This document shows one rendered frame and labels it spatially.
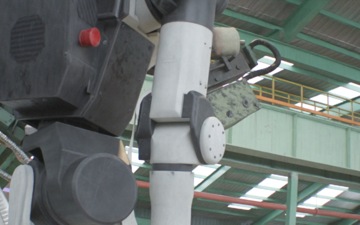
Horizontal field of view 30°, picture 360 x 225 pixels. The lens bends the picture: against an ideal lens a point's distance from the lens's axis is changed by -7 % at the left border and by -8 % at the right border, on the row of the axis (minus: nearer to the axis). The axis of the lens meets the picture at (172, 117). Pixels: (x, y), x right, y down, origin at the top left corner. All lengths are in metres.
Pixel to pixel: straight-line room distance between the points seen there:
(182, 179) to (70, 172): 0.18
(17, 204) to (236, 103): 1.33
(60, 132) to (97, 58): 0.15
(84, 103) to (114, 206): 0.20
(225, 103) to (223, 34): 0.25
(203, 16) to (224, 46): 1.28
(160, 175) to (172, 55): 0.20
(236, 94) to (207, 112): 1.26
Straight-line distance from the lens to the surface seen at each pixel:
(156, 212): 1.17
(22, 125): 2.14
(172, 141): 1.16
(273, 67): 2.58
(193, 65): 1.18
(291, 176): 5.35
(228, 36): 2.50
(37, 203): 1.22
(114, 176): 1.11
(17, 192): 1.25
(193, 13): 1.22
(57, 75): 1.18
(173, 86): 1.17
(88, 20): 1.21
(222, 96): 2.41
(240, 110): 2.43
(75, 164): 1.11
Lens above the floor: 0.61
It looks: 21 degrees up
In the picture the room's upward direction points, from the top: 4 degrees clockwise
